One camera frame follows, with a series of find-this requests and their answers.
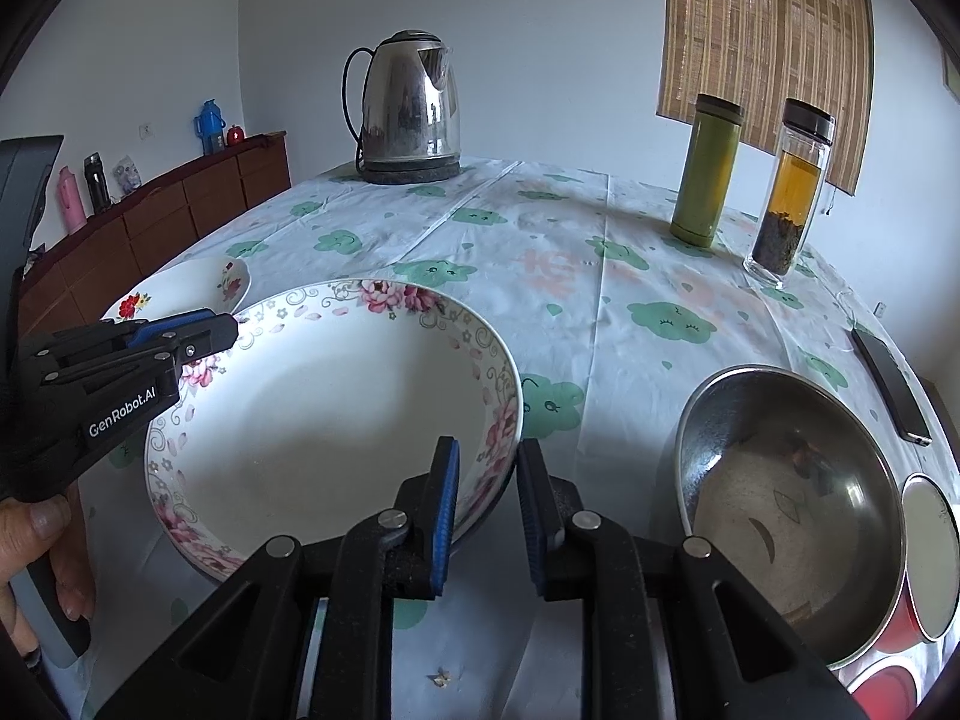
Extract black kettle base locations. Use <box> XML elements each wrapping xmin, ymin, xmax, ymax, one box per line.
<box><xmin>357</xmin><ymin>154</ymin><xmax>463</xmax><ymax>186</ymax></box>

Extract white enamel bowl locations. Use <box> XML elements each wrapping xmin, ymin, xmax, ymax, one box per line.
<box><xmin>900</xmin><ymin>472</ymin><xmax>960</xmax><ymax>644</ymax></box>

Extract bamboo window blind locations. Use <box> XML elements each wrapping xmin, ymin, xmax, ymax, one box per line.
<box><xmin>657</xmin><ymin>0</ymin><xmax>875</xmax><ymax>196</ymax></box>

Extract stainless steel bowl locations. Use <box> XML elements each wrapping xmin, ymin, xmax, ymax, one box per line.
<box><xmin>675</xmin><ymin>365</ymin><xmax>908</xmax><ymax>670</ymax></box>

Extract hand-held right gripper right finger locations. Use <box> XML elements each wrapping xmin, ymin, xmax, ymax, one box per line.
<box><xmin>516</xmin><ymin>436</ymin><xmax>871</xmax><ymax>720</ymax></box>

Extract person's left hand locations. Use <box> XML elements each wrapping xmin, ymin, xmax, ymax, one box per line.
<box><xmin>0</xmin><ymin>478</ymin><xmax>97</xmax><ymax>655</ymax></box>

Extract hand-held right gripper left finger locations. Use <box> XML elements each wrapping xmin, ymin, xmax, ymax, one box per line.
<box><xmin>94</xmin><ymin>435</ymin><xmax>460</xmax><ymax>720</ymax></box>

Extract glass tea bottle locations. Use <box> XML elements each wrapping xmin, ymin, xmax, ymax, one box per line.
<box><xmin>742</xmin><ymin>98</ymin><xmax>836</xmax><ymax>290</ymax></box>

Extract brown wooden cabinet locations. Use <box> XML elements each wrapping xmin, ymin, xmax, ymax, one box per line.
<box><xmin>16</xmin><ymin>133</ymin><xmax>292</xmax><ymax>338</ymax></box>

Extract stainless steel electric kettle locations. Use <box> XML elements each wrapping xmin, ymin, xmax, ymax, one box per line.
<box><xmin>343</xmin><ymin>30</ymin><xmax>461</xmax><ymax>166</ymax></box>

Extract small floral plate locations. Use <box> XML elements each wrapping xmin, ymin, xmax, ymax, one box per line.
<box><xmin>101</xmin><ymin>256</ymin><xmax>251</xmax><ymax>323</ymax></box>

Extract black thermos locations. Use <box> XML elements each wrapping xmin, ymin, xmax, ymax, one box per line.
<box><xmin>83</xmin><ymin>153</ymin><xmax>112</xmax><ymax>215</ymax></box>

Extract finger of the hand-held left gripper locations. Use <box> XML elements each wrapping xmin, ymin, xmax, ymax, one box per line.
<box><xmin>112</xmin><ymin>307</ymin><xmax>220</xmax><ymax>350</ymax></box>
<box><xmin>150</xmin><ymin>313</ymin><xmax>241</xmax><ymax>392</ymax></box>

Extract pink thermos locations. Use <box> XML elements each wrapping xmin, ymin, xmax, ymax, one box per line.
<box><xmin>58</xmin><ymin>167</ymin><xmax>86</xmax><ymax>235</ymax></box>

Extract large floral deep plate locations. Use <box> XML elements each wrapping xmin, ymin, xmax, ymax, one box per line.
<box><xmin>145</xmin><ymin>279</ymin><xmax>522</xmax><ymax>582</ymax></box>

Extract green thermos flask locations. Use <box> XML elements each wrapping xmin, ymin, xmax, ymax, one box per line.
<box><xmin>670</xmin><ymin>94</ymin><xmax>746</xmax><ymax>248</ymax></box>

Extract black smartphone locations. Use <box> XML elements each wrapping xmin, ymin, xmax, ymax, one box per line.
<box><xmin>851</xmin><ymin>328</ymin><xmax>933</xmax><ymax>447</ymax></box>

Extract blue water bottle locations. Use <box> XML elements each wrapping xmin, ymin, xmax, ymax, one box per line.
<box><xmin>195</xmin><ymin>98</ymin><xmax>226</xmax><ymax>156</ymax></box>

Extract red plastic bowl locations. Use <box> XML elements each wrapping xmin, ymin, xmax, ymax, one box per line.
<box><xmin>844</xmin><ymin>656</ymin><xmax>931</xmax><ymax>720</ymax></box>
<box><xmin>870</xmin><ymin>577</ymin><xmax>942</xmax><ymax>653</ymax></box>

